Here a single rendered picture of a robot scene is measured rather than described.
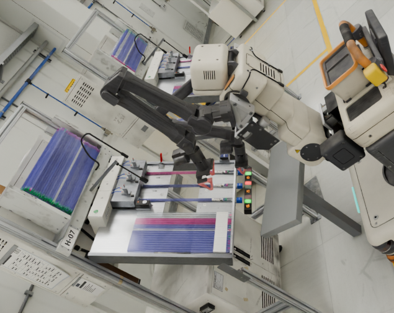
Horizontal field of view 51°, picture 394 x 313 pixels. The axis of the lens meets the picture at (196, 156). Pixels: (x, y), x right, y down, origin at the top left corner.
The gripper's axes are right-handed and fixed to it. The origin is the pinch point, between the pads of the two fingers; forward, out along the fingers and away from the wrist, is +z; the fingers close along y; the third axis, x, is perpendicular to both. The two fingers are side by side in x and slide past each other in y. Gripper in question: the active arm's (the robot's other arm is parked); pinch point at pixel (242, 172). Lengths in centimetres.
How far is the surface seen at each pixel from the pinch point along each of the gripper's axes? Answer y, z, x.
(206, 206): 15.1, 9.0, -19.9
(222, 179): -6.0, 9.3, -12.7
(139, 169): -9, 1, -61
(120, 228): 30, 7, -64
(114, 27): -167, -27, -109
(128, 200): 16, 1, -62
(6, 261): 48, 8, -122
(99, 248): 43, 6, -72
